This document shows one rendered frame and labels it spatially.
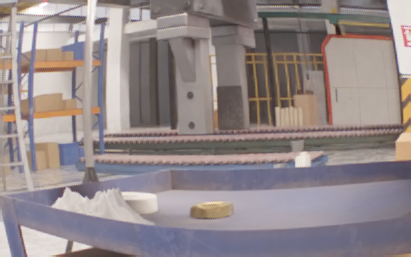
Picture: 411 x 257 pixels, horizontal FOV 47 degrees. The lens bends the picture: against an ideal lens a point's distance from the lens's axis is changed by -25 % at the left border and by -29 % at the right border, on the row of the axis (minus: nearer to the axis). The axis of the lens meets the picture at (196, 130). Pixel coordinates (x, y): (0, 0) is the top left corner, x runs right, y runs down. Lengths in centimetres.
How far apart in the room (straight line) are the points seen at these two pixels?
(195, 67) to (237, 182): 44
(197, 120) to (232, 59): 9
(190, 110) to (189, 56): 5
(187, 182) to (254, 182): 11
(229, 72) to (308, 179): 35
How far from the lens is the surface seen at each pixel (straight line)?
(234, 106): 57
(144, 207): 75
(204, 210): 70
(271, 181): 91
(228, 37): 58
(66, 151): 1173
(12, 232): 67
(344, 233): 43
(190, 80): 52
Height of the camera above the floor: 100
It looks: 2 degrees down
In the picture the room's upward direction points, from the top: 3 degrees counter-clockwise
